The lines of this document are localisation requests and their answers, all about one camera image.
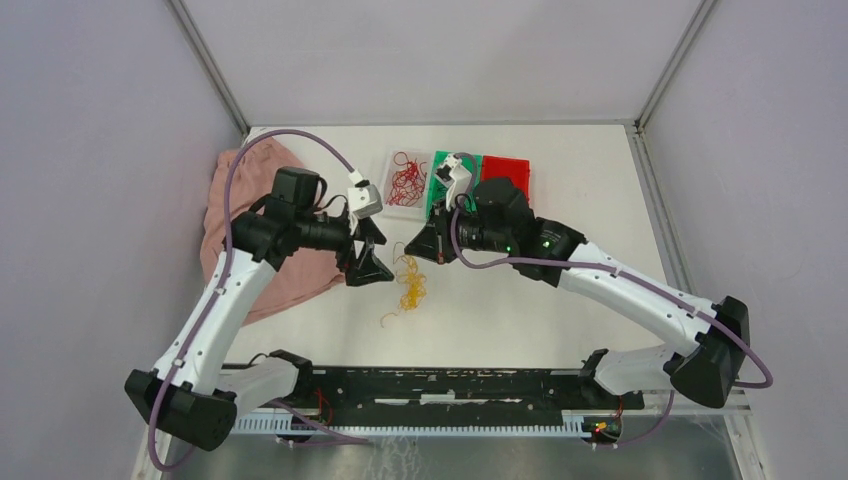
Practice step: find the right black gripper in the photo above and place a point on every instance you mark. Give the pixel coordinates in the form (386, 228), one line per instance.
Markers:
(434, 241)

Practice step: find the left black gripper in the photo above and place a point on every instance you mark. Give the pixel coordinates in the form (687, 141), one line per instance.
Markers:
(368, 267)

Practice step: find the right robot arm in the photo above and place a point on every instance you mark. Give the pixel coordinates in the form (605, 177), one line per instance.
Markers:
(704, 343)

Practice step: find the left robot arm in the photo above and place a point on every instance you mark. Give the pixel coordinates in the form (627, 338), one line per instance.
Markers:
(183, 394)

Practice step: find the green plastic bin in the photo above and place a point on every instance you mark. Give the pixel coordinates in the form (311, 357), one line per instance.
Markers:
(437, 190)

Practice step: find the clear plastic bin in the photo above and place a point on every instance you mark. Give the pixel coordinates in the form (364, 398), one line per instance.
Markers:
(404, 183)

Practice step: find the red plastic bin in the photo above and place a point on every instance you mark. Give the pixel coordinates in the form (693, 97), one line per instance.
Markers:
(517, 170)

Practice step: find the pink cloth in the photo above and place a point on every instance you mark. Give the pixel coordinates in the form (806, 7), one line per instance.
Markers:
(303, 276)

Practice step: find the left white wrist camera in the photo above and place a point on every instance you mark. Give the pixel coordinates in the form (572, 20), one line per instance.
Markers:
(363, 199)

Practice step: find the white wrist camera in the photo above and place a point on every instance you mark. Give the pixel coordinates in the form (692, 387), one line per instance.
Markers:
(458, 173)
(363, 199)

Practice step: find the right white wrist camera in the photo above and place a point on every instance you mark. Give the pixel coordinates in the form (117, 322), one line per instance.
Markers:
(458, 173)

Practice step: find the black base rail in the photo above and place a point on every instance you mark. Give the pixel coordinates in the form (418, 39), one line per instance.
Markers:
(450, 397)

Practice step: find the white slotted cable duct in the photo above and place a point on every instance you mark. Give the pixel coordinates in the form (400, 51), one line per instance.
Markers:
(280, 423)

